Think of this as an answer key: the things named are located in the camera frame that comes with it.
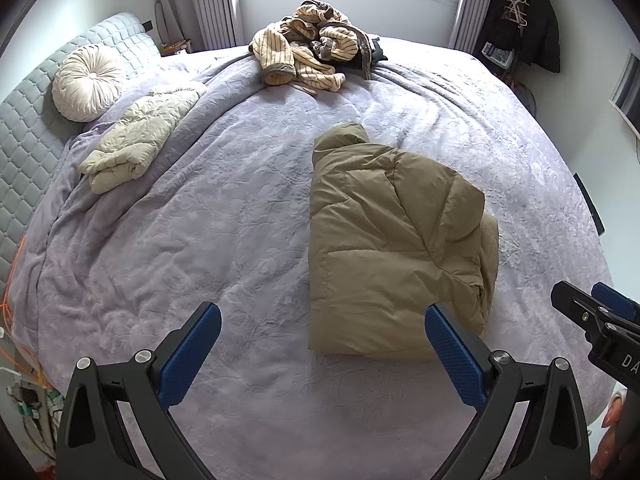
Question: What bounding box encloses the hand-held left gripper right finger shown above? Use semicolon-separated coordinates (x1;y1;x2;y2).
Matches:
424;303;591;480

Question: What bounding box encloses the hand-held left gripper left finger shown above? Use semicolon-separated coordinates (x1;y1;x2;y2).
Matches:
56;301;222;480

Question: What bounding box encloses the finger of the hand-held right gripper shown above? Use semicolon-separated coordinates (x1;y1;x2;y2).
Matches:
551;281;603;343
591;282;640;323

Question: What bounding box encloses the tan puffer jacket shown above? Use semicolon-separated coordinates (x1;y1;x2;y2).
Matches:
307;122;500;361

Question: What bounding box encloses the person's right forearm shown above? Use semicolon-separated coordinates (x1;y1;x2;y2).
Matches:
590;390;640;480

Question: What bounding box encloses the pale clothes hanger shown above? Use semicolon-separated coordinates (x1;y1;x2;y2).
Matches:
504;0;532;27

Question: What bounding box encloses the purple bed blanket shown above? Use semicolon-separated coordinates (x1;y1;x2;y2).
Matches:
10;35;616;480

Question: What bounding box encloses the white power strip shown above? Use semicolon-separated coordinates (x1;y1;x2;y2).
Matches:
5;370;66;461

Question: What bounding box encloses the cream quilted jacket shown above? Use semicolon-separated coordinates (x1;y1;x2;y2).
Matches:
79;82;207;195

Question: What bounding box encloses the blue printed bag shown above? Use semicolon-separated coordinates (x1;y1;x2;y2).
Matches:
482;42;516;68

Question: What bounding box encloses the grey quilted headboard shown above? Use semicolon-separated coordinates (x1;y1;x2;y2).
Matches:
0;11;161;281

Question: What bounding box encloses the black hanging coat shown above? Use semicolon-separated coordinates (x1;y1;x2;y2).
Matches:
482;0;561;73

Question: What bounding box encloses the round cream pillow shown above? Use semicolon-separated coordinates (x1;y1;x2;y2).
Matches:
51;45;126;122

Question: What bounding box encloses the dark garment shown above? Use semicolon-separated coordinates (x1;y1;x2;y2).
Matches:
350;37;388;68

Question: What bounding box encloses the grey curtain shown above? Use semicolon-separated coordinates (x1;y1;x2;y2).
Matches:
150;0;241;53
447;0;501;53

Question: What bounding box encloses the beige striped garment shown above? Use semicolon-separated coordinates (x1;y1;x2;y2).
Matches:
250;2;373;93

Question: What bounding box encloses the orange cable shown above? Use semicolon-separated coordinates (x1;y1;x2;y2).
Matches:
0;235;51;396

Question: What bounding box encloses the wall-mounted screen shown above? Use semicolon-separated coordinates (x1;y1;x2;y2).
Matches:
609;52;640;136

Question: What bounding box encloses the round wire fan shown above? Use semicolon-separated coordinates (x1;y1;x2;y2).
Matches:
510;77;538;116

